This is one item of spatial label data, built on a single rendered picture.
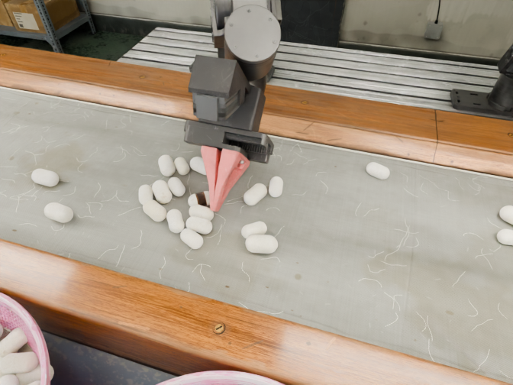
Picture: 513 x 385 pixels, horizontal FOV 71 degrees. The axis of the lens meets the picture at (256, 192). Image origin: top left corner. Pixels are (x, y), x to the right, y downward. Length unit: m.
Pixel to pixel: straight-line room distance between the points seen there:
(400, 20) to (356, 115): 1.92
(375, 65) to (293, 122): 0.45
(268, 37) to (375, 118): 0.28
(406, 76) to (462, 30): 1.61
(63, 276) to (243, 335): 0.20
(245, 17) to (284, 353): 0.32
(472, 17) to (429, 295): 2.22
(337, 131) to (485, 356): 0.34
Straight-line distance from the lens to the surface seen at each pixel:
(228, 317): 0.36
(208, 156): 0.43
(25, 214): 0.55
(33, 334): 0.40
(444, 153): 0.59
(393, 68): 0.99
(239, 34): 0.39
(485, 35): 2.60
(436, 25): 2.49
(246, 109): 0.42
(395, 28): 2.52
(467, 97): 0.91
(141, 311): 0.38
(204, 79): 0.37
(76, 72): 0.78
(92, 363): 0.47
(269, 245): 0.41
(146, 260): 0.44
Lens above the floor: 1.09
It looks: 46 degrees down
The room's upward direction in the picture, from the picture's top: straight up
